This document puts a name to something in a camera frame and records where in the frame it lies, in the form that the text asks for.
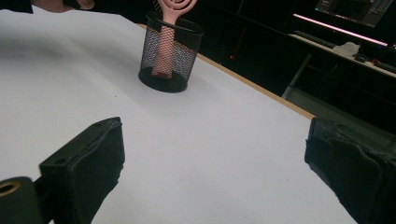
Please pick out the pink light strip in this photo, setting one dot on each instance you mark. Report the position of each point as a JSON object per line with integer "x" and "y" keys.
{"x": 339, "y": 29}

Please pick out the white metal frame desk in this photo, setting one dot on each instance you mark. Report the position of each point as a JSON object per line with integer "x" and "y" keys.
{"x": 299, "y": 74}

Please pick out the black mesh pen holder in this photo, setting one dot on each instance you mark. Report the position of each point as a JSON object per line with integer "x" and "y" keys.
{"x": 183, "y": 59}

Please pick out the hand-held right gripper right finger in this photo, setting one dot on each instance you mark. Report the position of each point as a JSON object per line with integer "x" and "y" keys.
{"x": 355, "y": 171}

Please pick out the computer monitor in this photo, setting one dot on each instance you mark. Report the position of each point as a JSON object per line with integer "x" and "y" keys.
{"x": 355, "y": 11}

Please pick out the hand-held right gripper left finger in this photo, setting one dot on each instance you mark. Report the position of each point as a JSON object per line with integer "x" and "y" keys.
{"x": 81, "y": 169}

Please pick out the pink hairbrush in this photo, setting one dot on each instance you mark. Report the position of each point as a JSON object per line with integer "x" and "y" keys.
{"x": 174, "y": 7}

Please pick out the dark keyboard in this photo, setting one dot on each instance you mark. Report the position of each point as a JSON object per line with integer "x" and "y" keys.
{"x": 314, "y": 38}

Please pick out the white crumpled cloth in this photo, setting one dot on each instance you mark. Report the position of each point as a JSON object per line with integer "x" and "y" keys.
{"x": 346, "y": 49}

